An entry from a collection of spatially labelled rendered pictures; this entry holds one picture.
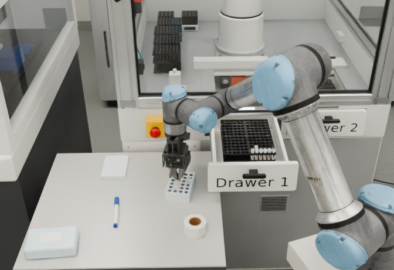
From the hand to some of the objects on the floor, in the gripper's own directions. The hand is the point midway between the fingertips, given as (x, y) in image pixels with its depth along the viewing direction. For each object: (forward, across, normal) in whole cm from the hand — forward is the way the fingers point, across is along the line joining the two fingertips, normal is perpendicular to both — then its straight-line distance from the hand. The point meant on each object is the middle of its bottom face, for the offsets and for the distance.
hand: (177, 175), depth 174 cm
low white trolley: (+81, -15, -10) cm, 83 cm away
